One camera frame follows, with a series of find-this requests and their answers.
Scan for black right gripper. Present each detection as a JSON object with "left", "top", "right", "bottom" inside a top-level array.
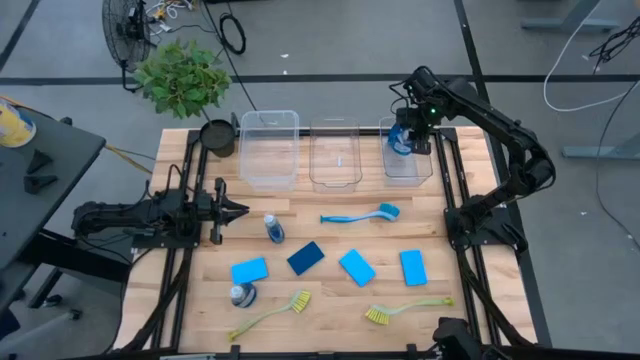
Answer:
[{"left": 396, "top": 105, "right": 441, "bottom": 155}]

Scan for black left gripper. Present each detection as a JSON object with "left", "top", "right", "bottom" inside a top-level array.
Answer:
[{"left": 193, "top": 177, "right": 250, "bottom": 246}]

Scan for blue dish soap bottle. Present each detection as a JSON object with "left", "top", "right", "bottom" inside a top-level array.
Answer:
[
  {"left": 229, "top": 282, "right": 258, "bottom": 310},
  {"left": 387, "top": 123, "right": 416, "bottom": 158},
  {"left": 263, "top": 213, "right": 286, "bottom": 245}
]

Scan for light blue sponge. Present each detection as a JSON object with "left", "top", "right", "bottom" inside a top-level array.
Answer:
[
  {"left": 338, "top": 248, "right": 377, "bottom": 288},
  {"left": 398, "top": 249, "right": 429, "bottom": 287},
  {"left": 230, "top": 256, "right": 270, "bottom": 286}
]

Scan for blue white toothbrush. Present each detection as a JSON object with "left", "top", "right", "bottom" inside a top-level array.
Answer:
[{"left": 319, "top": 201, "right": 402, "bottom": 225}]

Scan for dark blue sponge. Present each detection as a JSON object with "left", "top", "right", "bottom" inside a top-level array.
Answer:
[{"left": 286, "top": 240, "right": 326, "bottom": 277}]

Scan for yellow-green dish brush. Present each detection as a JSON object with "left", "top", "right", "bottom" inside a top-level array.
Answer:
[
  {"left": 228, "top": 289, "right": 313, "bottom": 343},
  {"left": 364, "top": 296, "right": 456, "bottom": 327}
]

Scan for large clear plastic bin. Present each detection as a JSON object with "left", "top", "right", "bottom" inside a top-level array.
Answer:
[{"left": 237, "top": 109, "right": 301, "bottom": 193}]

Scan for green plant in black pot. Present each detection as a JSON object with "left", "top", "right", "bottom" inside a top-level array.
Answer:
[{"left": 132, "top": 38, "right": 238, "bottom": 159}]

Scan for grey side table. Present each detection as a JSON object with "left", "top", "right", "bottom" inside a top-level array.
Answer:
[{"left": 0, "top": 102, "right": 108, "bottom": 314}]

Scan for grey desk leg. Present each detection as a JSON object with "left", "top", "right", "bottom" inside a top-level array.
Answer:
[
  {"left": 519, "top": 0, "right": 621, "bottom": 34},
  {"left": 561, "top": 130, "right": 640, "bottom": 161}
]

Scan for black wedge part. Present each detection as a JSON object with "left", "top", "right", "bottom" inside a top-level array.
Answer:
[
  {"left": 22, "top": 173, "right": 59, "bottom": 196},
  {"left": 25, "top": 148, "right": 54, "bottom": 175}
]

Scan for black floor fan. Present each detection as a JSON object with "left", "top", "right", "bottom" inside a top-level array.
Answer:
[{"left": 101, "top": 0, "right": 154, "bottom": 94}]

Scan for grey chair base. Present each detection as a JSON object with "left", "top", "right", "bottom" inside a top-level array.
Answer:
[{"left": 0, "top": 294, "right": 84, "bottom": 360}]

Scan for yellow and white container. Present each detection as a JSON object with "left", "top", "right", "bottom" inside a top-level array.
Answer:
[{"left": 0, "top": 98, "right": 38, "bottom": 149}]

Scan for black aluminium frame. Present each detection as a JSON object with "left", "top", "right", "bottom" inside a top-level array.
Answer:
[{"left": 112, "top": 126, "right": 554, "bottom": 360}]

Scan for yellow floor cable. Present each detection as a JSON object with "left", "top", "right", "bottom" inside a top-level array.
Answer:
[{"left": 0, "top": 94, "right": 154, "bottom": 176}]

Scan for white floor cable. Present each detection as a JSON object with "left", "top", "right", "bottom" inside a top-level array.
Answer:
[{"left": 542, "top": 0, "right": 640, "bottom": 114}]

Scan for coiled black cable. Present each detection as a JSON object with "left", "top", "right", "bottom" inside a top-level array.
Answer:
[{"left": 218, "top": 12, "right": 248, "bottom": 56}]

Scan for thin black floor cable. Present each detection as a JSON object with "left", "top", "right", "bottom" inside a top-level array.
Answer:
[{"left": 594, "top": 79, "right": 640, "bottom": 251}]

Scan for white power strip cables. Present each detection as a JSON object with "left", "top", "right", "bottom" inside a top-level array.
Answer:
[{"left": 147, "top": 0, "right": 201, "bottom": 34}]

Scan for black cable bundle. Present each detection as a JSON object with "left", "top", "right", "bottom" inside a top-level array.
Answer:
[{"left": 588, "top": 14, "right": 640, "bottom": 64}]

